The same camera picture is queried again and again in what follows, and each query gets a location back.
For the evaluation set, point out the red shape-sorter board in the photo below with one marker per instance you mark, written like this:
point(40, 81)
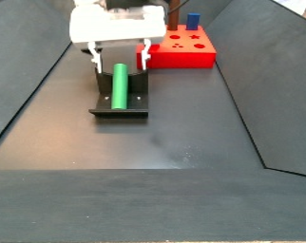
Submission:
point(184, 49)

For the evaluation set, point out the blue block peg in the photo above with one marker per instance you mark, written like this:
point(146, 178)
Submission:
point(192, 21)

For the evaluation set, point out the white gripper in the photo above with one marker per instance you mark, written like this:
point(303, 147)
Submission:
point(102, 23)

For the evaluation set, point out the brown cylinder peg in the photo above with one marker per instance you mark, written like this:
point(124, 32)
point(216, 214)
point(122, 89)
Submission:
point(172, 15)

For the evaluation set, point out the green cylinder peg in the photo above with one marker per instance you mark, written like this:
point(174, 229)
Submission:
point(120, 86)

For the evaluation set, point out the black curved cradle block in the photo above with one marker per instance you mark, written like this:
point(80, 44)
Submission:
point(136, 98)

